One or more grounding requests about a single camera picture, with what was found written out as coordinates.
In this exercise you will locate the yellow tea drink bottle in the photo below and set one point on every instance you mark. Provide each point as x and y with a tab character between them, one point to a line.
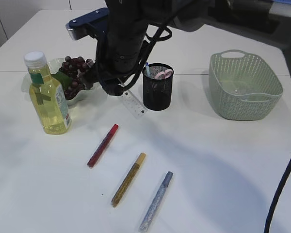
47	95

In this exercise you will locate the clear plastic ruler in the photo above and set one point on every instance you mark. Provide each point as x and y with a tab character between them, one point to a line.
132	104

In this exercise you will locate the red glitter glue pen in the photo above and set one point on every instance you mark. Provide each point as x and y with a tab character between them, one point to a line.
101	148

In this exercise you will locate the purple artificial grape bunch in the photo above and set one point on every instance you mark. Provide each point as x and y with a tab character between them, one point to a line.
71	73

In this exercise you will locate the silver glitter glue pen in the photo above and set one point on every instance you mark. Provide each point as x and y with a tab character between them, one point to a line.
155	204

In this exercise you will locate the black mesh pen holder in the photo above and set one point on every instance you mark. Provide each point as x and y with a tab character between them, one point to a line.
157	93

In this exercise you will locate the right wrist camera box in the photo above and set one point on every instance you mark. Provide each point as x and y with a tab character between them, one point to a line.
93	24

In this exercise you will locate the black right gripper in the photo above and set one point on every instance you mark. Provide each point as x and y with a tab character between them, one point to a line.
117	54

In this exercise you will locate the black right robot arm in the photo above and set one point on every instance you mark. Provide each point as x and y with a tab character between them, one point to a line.
266	21

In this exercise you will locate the gold glitter glue pen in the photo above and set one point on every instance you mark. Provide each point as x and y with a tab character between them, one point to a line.
127	180

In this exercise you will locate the blue capped scissors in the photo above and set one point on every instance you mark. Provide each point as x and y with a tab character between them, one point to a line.
147	70

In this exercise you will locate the pink capped scissors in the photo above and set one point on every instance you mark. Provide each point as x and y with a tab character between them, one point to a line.
164	74

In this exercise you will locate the clear plastic sheet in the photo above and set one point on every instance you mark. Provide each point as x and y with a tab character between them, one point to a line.
246	92

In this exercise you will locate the green plastic woven basket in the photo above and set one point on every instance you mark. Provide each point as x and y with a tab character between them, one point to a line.
249	69

